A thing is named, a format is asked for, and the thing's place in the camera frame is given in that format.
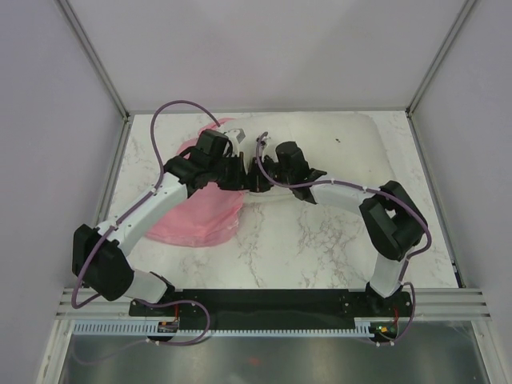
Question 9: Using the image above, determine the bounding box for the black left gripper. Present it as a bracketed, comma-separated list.
[209, 153, 253, 192]

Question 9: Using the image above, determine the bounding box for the pink satin pillowcase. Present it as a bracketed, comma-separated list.
[142, 116, 246, 249]

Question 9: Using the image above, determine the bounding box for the white pillow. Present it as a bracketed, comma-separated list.
[219, 112, 395, 187]

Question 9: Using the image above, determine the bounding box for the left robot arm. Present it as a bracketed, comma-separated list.
[72, 129, 246, 315]

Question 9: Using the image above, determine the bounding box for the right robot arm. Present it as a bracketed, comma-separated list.
[254, 134, 432, 316]

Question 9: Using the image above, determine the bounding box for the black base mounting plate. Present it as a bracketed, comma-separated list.
[127, 288, 413, 331]

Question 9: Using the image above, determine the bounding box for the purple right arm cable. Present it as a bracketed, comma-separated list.
[255, 131, 432, 349]

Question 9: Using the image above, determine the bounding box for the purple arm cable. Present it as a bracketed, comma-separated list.
[70, 99, 221, 347]
[255, 131, 432, 349]

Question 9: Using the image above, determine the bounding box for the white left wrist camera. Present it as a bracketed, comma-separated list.
[223, 129, 246, 156]

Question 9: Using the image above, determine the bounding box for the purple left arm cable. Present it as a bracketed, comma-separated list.
[70, 99, 221, 347]

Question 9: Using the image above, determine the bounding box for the left aluminium frame post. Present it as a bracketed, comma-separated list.
[54, 0, 133, 121]

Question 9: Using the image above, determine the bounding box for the aluminium frame post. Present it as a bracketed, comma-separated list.
[404, 0, 481, 117]
[54, 0, 133, 121]

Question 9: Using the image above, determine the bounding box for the white slotted cable duct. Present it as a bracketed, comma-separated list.
[74, 318, 395, 337]

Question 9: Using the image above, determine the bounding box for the aluminium front rail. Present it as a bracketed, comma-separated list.
[55, 288, 490, 321]

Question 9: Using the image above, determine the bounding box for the right aluminium frame post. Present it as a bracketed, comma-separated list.
[404, 0, 481, 117]

